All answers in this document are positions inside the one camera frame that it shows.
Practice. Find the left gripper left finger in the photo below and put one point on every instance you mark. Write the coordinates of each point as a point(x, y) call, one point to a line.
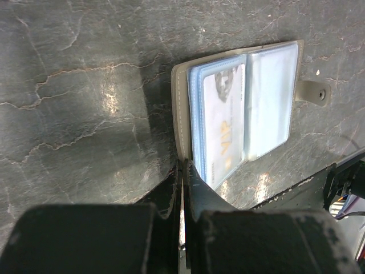
point(162, 252)

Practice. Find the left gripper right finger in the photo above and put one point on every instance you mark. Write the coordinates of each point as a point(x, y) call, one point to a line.
point(197, 197)

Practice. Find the grey card holder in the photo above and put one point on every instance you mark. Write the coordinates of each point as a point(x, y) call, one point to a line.
point(272, 86)

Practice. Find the white numbered card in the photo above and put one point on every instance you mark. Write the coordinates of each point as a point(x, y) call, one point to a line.
point(223, 113)

